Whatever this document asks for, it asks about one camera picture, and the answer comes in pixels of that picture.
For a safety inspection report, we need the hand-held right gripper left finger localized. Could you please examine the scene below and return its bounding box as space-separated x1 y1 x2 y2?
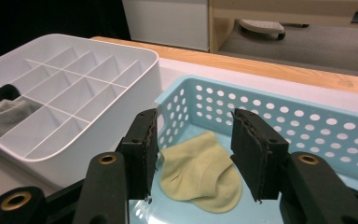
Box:
115 107 159 201

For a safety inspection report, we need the grey sock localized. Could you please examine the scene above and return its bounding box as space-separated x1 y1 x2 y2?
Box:
0 98 43 140

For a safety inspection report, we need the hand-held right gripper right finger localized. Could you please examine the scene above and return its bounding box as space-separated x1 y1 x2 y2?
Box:
230 107 290 203

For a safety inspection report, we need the black sock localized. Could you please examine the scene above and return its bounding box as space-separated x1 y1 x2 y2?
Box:
0 83 21 115

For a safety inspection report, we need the blue perforated plastic basket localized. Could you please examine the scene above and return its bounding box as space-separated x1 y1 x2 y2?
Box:
129 74 358 224

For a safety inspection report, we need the white table mat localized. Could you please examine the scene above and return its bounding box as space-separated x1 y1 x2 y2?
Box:
0 57 358 216

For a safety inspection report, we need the black curtain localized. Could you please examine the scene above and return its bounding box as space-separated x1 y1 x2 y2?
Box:
0 0 131 64

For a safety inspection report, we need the white divided storage box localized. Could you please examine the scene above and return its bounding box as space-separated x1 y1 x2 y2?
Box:
0 33 163 190

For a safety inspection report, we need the white cabinet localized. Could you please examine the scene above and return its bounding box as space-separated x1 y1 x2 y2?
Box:
121 0 211 52

